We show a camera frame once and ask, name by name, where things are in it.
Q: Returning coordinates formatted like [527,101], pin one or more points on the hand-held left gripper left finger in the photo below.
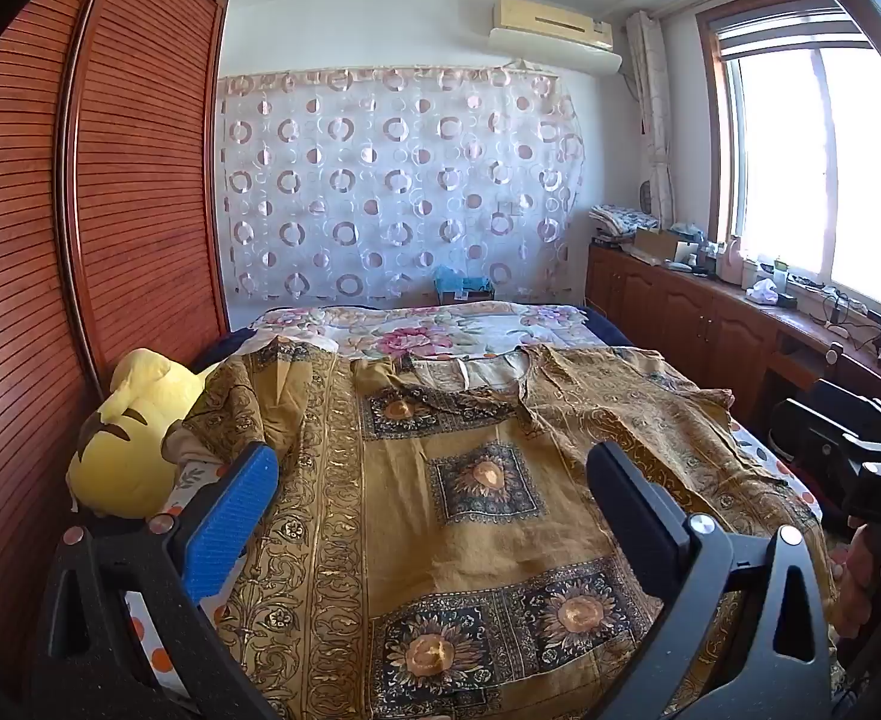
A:
[230,521]

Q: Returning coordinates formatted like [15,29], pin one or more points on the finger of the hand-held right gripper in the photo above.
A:
[860,401]
[807,431]

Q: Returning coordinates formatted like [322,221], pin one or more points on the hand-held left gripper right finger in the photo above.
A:
[635,499]

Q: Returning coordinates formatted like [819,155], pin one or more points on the golden brown patterned garment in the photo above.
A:
[410,540]

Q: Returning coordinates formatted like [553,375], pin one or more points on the person's right hand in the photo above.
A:
[856,585]

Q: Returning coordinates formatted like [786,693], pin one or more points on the orange print bedsheet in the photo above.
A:
[196,481]

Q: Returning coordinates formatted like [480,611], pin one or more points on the yellow plush toy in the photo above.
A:
[125,435]

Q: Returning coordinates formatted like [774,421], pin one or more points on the white crumpled tissue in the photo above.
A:
[765,289]

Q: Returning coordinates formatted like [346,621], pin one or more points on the wooden low cabinet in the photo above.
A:
[680,315]

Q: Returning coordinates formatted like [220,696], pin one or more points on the pale plastic jug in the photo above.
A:
[731,259]

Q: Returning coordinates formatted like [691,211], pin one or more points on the wooden framed window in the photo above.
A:
[822,165]

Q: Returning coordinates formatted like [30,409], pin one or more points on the cardboard box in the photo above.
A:
[657,244]

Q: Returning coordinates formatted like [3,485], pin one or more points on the floral blanket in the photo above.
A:
[425,330]

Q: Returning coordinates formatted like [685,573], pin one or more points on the blue bag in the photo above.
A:
[459,281]

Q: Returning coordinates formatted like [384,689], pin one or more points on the folded patterned quilt stack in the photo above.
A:
[620,219]

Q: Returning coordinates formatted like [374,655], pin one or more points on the white window drape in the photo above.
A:
[654,127]

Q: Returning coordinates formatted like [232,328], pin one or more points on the wooden louvered wardrobe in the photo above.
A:
[148,165]

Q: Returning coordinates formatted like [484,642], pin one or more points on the circle patterned sheer curtain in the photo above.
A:
[395,180]

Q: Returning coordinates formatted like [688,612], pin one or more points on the wall air conditioner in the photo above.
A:
[553,30]

